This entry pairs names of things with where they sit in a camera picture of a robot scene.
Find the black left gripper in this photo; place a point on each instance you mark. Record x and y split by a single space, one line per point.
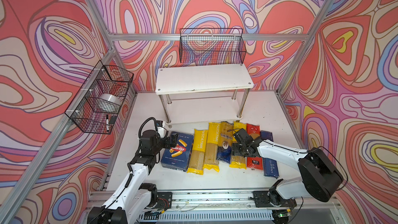
172 141

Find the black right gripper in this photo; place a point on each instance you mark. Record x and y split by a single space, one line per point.
235 146

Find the red spaghetti bag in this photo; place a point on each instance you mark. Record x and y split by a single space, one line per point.
254 163

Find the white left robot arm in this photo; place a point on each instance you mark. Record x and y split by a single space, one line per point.
134 195

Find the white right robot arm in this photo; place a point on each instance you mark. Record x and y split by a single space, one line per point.
319 178

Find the white two-tier shelf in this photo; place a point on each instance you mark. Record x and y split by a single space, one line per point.
203 79

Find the blue Barilla rigatoni box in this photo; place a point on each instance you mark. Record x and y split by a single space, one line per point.
178 157

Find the dark blue spaghetti bag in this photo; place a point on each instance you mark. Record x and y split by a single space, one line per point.
225 142

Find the blue Barilla spaghetti box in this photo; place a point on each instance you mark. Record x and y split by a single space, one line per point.
270 167

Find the yellow Pastatime spaghetti bag left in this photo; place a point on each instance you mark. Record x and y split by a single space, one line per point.
196 163

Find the yellow pastatime spaghetti bag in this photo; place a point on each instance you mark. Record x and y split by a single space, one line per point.
196 163
210 160

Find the yellow Pastatime spaghetti bag right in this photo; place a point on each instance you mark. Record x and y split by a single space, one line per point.
210 160

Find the black marker pen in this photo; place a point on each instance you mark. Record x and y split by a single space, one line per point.
107 123

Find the silver tape roll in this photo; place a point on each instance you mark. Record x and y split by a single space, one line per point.
109 103

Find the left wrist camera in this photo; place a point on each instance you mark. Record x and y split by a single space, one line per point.
160 128

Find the black wire basket left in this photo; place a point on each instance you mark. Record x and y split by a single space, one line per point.
84 112

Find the black wire basket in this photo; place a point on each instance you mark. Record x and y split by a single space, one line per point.
211 46
84 112

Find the black wire basket back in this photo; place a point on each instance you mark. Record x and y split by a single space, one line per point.
211 46

